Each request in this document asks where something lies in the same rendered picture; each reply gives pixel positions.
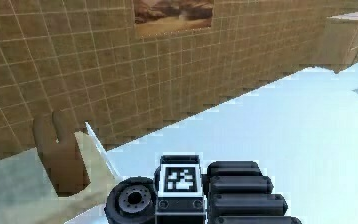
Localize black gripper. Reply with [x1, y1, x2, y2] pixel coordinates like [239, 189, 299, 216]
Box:
[103, 176, 159, 224]

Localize brown framed landscape picture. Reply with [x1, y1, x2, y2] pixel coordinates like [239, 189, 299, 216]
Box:
[133, 0, 215, 38]

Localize beige cupboard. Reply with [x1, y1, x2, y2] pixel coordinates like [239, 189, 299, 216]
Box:
[315, 11, 358, 74]

